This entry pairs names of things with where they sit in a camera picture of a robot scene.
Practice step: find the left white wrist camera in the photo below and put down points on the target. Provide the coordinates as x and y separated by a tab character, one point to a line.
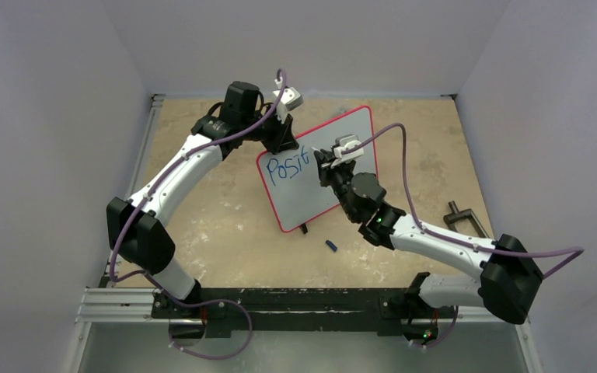
290	99

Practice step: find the red framed whiteboard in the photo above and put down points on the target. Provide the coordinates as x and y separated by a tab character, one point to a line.
291	179

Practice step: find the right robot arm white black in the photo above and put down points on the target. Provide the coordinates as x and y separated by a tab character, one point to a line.
497	274

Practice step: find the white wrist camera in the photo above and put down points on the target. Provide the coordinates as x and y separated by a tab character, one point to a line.
346	149
290	99

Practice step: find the blue marker cap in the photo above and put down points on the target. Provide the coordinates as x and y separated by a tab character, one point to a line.
331	245

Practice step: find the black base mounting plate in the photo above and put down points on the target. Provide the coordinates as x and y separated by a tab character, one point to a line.
383	311

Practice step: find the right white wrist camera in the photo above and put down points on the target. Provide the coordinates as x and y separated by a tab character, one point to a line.
346	149

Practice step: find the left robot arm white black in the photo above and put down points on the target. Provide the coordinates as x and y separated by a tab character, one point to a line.
137	226

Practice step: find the dark metal clamp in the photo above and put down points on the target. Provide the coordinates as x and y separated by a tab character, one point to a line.
455	215

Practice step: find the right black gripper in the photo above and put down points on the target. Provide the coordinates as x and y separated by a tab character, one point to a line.
329	172

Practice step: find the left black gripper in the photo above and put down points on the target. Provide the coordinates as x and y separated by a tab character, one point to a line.
284	140

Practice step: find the aluminium frame rail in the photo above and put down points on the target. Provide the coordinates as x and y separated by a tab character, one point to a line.
82	329

